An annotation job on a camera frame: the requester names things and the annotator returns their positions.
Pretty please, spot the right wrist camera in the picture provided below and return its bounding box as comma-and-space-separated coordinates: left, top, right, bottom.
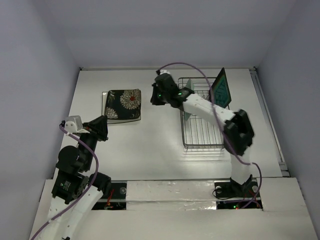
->
156, 69, 171, 77

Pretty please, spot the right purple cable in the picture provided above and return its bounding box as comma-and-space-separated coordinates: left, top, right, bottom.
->
157, 61, 263, 209

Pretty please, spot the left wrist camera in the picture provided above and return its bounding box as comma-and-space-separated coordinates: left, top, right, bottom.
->
62, 115, 88, 134

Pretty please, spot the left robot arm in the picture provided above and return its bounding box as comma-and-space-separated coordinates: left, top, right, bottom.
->
31, 115, 112, 240

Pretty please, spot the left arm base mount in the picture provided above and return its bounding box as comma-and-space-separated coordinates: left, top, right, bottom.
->
92, 181, 127, 211

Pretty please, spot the white square plate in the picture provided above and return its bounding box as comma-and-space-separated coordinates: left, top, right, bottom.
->
101, 90, 143, 125

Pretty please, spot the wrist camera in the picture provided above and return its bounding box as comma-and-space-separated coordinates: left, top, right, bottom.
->
62, 115, 88, 134
156, 69, 171, 77

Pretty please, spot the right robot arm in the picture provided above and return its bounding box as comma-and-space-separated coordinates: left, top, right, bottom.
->
150, 70, 255, 196

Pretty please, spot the black floral square plate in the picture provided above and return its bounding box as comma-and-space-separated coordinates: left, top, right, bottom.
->
104, 107, 141, 121

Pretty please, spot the light blue rectangular plate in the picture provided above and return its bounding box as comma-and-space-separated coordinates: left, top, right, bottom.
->
183, 78, 195, 122

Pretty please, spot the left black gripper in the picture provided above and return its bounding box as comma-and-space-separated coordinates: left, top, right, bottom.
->
79, 113, 110, 169

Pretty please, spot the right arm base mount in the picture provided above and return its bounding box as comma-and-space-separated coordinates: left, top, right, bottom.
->
212, 181, 263, 210

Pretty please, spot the wire dish rack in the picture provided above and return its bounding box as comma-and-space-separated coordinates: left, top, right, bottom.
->
177, 77, 224, 151

